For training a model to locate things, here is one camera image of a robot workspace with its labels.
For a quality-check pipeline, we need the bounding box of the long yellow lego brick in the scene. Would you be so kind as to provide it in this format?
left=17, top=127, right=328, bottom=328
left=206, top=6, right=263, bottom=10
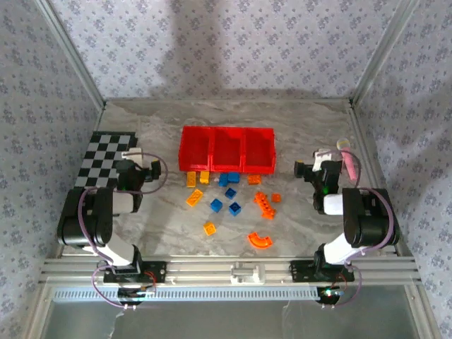
left=186, top=189, right=205, bottom=207

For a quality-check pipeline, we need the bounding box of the long orange lego brick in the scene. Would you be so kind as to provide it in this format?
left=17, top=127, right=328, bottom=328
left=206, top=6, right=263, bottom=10
left=254, top=191, right=275, bottom=220

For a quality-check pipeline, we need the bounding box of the orange arch lego piece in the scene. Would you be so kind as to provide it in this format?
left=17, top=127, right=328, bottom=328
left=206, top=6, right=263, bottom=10
left=247, top=231, right=273, bottom=250

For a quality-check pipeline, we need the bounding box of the pink marker pen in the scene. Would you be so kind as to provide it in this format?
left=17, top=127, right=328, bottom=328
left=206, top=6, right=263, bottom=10
left=336, top=138, right=358, bottom=180

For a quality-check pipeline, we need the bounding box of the black grey checkerboard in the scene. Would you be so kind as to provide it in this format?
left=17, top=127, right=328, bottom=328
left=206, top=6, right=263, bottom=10
left=73, top=131, right=139, bottom=190

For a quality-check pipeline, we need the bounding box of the floral patterned backdrop cloth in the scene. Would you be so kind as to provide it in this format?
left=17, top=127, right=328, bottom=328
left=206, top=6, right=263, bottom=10
left=0, top=0, right=452, bottom=339

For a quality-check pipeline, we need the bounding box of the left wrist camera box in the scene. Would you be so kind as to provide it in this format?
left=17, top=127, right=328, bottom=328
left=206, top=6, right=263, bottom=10
left=122, top=148, right=145, bottom=167

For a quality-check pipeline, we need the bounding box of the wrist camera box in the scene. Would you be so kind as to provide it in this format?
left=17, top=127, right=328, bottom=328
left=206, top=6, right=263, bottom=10
left=122, top=148, right=145, bottom=167
left=313, top=149, right=333, bottom=171

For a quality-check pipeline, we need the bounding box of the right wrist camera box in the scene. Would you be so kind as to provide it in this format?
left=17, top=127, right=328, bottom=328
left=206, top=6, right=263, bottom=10
left=313, top=149, right=333, bottom=171

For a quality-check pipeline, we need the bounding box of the aluminium side rail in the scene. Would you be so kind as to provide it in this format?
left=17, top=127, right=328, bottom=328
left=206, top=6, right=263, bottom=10
left=347, top=100, right=416, bottom=257

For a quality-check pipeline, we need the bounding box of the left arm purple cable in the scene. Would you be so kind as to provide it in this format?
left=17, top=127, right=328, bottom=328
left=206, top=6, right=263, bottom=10
left=78, top=153, right=169, bottom=311

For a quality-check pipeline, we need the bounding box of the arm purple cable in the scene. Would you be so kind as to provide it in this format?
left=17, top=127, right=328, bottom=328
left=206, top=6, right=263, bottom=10
left=78, top=153, right=169, bottom=311
left=316, top=149, right=396, bottom=310

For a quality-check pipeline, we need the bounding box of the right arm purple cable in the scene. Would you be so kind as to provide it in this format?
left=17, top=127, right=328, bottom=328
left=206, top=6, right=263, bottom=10
left=316, top=149, right=396, bottom=310

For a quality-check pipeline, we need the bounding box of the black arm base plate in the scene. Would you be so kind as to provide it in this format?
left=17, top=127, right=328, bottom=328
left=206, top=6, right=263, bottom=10
left=289, top=259, right=355, bottom=283
left=103, top=260, right=167, bottom=284

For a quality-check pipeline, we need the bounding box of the aluminium front rail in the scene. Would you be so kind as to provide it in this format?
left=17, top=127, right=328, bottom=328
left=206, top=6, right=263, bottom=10
left=38, top=256, right=423, bottom=285

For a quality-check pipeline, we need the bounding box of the white rail bracket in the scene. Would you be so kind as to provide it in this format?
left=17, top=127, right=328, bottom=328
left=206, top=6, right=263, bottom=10
left=230, top=263, right=265, bottom=285

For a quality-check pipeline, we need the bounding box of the grey slotted cable duct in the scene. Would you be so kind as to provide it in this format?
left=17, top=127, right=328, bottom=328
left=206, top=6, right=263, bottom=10
left=52, top=285, right=321, bottom=304

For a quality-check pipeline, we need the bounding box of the aluminium frame post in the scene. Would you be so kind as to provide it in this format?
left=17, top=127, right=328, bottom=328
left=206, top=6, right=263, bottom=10
left=35, top=0, right=107, bottom=109
left=350, top=0, right=422, bottom=107

